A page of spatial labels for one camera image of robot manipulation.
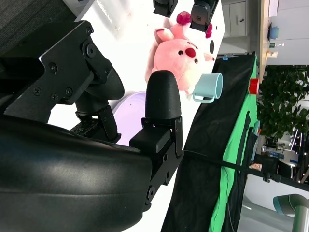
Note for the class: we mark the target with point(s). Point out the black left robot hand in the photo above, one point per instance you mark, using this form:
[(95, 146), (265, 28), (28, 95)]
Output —
[(200, 14)]

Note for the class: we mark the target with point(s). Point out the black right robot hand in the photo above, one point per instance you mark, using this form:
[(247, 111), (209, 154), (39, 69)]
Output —
[(72, 181)]

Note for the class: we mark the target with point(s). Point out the pink plush doll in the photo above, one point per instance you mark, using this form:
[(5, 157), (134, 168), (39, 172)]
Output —
[(173, 55)]

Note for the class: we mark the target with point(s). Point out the grey teal robot arm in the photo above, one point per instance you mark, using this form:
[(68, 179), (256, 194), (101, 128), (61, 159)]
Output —
[(289, 205)]

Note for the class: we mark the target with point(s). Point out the purple plate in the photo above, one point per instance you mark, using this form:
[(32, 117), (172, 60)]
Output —
[(130, 113)]

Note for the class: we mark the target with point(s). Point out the white cabinet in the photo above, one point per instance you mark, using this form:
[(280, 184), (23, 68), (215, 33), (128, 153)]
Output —
[(237, 19)]

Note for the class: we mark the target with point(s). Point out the light blue mug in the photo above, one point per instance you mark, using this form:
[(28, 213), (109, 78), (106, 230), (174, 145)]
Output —
[(207, 84)]

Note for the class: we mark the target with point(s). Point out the blue bowl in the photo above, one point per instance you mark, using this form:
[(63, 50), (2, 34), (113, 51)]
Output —
[(275, 31)]

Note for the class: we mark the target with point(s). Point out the green leafy plant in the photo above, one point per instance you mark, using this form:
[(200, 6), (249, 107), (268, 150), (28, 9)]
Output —
[(282, 104)]

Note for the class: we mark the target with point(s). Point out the green cloth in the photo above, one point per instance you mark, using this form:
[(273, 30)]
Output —
[(231, 135)]

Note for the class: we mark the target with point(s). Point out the black cloth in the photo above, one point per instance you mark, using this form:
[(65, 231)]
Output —
[(200, 169)]

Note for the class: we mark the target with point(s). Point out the black stand pole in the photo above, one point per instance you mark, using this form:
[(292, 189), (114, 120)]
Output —
[(241, 168)]

